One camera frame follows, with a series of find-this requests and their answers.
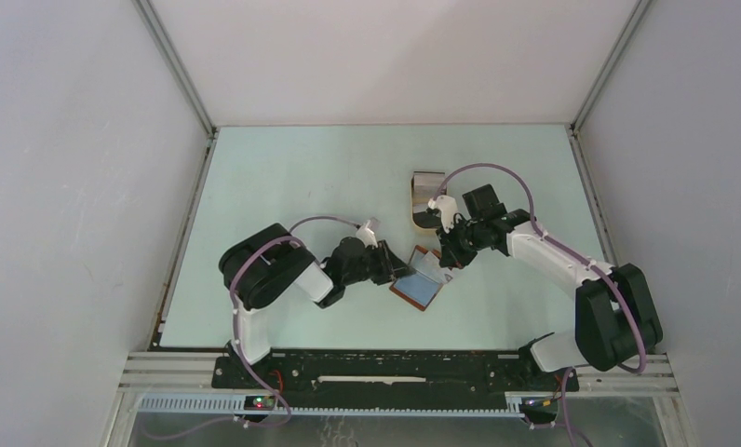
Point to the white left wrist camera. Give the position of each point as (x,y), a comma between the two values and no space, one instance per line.
(367,233)

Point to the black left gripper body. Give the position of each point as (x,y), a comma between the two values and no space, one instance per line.
(372,265)

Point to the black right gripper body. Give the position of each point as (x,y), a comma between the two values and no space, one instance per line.
(468,234)

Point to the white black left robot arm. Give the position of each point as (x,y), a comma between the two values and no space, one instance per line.
(259,269)

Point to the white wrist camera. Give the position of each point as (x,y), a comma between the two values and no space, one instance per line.
(447,208)
(367,233)

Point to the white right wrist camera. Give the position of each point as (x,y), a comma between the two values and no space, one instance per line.
(447,208)

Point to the brown leather card holder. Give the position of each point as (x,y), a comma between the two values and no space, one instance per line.
(417,290)

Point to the black card in tray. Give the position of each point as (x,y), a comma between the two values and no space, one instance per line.
(426,220)

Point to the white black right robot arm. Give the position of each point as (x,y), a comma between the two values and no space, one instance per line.
(614,315)

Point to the white credit card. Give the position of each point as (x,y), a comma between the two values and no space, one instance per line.
(429,266)

